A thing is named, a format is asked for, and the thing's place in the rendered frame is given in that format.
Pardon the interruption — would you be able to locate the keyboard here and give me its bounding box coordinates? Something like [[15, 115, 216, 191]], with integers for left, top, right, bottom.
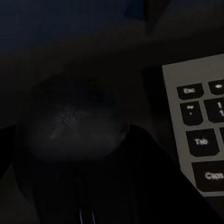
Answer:
[[162, 54, 224, 220]]

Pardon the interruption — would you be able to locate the monitor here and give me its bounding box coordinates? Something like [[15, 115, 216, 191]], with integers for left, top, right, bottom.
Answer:
[[143, 0, 159, 20]]

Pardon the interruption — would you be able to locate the mouse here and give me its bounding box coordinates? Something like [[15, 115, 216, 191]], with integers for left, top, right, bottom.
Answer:
[[12, 70, 140, 224]]

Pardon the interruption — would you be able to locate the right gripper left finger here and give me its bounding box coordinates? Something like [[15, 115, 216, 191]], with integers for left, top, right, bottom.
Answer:
[[0, 125, 16, 180]]

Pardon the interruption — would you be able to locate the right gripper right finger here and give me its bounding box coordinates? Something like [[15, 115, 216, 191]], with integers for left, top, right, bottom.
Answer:
[[129, 124, 224, 224]]

